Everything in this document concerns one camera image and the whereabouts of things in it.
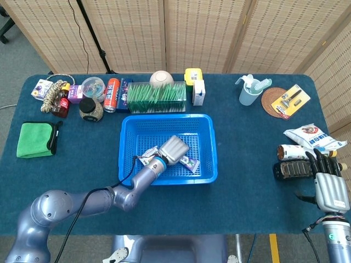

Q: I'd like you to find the thin black hanging cable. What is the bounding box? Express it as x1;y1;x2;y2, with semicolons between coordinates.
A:
67;0;90;75

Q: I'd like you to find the green white brush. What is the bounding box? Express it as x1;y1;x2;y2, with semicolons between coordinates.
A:
251;78;273;92

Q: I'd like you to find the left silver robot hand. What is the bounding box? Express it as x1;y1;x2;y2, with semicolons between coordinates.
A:
158;135;190;167

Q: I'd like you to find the clear box of green packets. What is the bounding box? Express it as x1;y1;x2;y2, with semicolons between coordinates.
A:
127;81;187;114

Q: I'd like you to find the yellow lidded box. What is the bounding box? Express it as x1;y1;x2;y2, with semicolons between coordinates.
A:
184;68;203;93

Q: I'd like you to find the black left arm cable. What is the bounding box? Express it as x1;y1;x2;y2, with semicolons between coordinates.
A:
53;155;140;263

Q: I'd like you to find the white purple packet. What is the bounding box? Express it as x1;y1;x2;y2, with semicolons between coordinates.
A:
30;78;54;100

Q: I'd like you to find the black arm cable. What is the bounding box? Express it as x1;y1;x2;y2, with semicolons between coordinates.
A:
301;216;326;263
53;155;140;263

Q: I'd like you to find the yellow razor blister pack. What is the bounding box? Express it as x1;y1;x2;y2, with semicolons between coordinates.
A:
270;84;311;121

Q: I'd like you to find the silver robot torso base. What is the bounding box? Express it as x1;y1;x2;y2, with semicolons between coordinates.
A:
103;235;239;263

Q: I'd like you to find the coiled speckled rope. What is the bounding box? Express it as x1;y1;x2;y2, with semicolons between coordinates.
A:
40;79;68;113

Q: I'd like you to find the clear round clip container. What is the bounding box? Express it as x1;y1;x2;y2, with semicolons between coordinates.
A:
81;76;107;102

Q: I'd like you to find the white milk carton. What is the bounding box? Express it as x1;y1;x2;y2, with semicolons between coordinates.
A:
192;79;206;106

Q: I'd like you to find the light blue handled cup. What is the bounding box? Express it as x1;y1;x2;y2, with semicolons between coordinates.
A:
235;73;264;106

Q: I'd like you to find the black tripod stand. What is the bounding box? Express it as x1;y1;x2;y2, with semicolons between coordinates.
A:
76;0;118;75

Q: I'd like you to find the orange drink can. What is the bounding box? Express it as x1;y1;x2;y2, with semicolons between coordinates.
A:
103;78;121;113

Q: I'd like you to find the glass jar with black lid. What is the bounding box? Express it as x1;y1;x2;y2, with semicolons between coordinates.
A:
79;98;104;123

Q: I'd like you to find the beige round bowl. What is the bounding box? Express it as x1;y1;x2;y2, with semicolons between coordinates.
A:
149;70;174;89

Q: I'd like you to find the white snack bag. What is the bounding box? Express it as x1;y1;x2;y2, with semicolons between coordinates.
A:
283;124;348;151

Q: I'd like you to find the black chair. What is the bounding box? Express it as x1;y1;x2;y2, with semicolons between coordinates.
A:
0;7;16;44

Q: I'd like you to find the green cloth with black trim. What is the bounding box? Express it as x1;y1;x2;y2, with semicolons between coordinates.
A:
16;121;64;159

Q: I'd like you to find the dark blue carton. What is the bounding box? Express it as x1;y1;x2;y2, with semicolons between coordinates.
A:
116;78;134;113

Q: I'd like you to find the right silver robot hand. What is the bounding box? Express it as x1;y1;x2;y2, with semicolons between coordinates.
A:
295;147;351;212

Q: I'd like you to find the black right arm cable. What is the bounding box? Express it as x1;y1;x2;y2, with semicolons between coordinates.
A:
301;216;326;263

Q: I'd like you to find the small purple box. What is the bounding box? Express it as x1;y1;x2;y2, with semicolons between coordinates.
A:
67;84;83;104

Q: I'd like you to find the round rattan coaster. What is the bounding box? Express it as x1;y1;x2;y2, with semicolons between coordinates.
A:
261;87;287;118

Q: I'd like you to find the blue plastic perforated basket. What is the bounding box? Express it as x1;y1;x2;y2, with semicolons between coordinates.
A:
118;113;219;186

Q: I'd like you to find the white cord loop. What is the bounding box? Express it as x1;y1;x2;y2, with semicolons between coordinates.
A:
46;73;76;86

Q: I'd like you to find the bamboo folding screen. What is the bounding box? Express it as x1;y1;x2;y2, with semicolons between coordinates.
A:
0;0;351;131

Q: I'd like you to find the purple toothpaste tube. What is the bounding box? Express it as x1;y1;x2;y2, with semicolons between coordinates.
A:
179;155;201;174

